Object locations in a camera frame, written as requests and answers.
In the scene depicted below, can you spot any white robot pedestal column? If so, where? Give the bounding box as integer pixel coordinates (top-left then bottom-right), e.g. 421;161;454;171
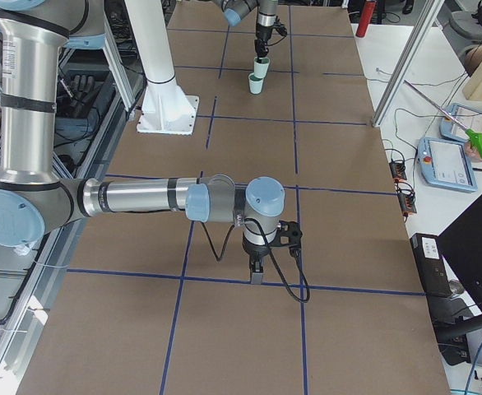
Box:
125;0;199;135

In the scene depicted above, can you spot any black monitor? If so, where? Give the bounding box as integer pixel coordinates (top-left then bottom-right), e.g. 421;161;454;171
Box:
435;194;482;342

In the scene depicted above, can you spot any blue teach pendant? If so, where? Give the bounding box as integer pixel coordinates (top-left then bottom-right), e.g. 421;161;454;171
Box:
417;137;478;193
439;103;482;142

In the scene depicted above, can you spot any mint green cup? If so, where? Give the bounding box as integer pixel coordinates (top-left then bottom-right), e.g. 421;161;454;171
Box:
248;72;264;95
253;57;270;79

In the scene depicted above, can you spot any near blue teach pendant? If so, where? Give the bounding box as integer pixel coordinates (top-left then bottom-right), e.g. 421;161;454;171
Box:
417;137;478;193

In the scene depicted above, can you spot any orange black power strip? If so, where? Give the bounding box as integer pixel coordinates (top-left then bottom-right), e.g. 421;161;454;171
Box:
389;160;407;182

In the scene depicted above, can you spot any red cylindrical bottle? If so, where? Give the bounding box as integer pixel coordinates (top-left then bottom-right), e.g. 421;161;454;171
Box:
355;0;377;38

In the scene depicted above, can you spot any person hand on grabber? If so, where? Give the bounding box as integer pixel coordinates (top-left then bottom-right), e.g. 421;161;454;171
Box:
464;142;482;161

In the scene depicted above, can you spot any far blue teach pendant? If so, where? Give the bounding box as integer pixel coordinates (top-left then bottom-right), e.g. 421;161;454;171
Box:
439;103;482;142

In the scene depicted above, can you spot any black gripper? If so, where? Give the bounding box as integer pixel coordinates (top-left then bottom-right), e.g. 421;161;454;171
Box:
242;237;271;285
254;24;271;60

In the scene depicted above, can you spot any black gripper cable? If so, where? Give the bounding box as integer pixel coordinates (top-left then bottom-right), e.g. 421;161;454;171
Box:
199;217;310;304

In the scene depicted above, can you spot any brown paper table cover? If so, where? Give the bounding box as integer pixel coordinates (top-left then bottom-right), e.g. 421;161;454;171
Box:
15;0;452;395

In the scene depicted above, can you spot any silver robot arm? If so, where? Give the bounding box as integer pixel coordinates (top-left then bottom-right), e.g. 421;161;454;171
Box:
0;1;285;284
213;0;279;60

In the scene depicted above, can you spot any black computer box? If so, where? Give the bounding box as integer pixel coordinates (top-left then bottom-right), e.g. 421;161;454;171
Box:
410;233;452;298

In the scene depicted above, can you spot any green handled reacher grabber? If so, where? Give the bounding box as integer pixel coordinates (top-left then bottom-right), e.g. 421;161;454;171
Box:
403;80;482;160

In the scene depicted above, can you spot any aluminium frame post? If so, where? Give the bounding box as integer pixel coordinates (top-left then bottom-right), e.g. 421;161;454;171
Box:
372;0;444;128

